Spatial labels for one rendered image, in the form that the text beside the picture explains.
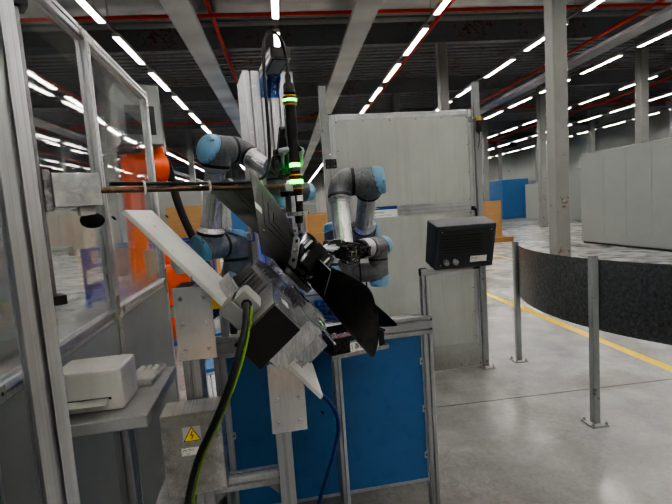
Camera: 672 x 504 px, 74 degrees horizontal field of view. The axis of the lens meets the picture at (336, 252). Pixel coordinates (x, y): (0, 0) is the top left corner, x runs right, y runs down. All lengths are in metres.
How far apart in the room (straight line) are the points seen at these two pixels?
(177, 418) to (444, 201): 2.66
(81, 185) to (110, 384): 0.51
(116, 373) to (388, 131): 2.60
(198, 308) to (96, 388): 0.31
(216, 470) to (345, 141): 2.48
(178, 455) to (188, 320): 0.34
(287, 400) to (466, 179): 2.58
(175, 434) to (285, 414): 0.29
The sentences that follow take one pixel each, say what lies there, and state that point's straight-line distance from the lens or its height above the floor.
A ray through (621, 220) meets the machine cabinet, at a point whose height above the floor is 0.61.
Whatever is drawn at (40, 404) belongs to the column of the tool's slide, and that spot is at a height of 0.98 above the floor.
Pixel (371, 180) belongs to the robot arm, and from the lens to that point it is 1.81.
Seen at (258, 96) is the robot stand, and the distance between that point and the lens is 2.33.
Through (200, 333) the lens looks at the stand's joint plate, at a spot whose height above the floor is 1.02.
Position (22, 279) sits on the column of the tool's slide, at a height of 1.24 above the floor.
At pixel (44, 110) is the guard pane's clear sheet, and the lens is 1.62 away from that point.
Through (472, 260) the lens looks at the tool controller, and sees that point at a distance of 1.93.
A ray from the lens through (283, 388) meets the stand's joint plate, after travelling 1.31.
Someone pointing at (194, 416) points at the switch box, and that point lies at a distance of 1.25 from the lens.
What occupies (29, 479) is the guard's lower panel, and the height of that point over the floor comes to 0.75.
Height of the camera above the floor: 1.33
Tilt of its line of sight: 6 degrees down
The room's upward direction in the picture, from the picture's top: 4 degrees counter-clockwise
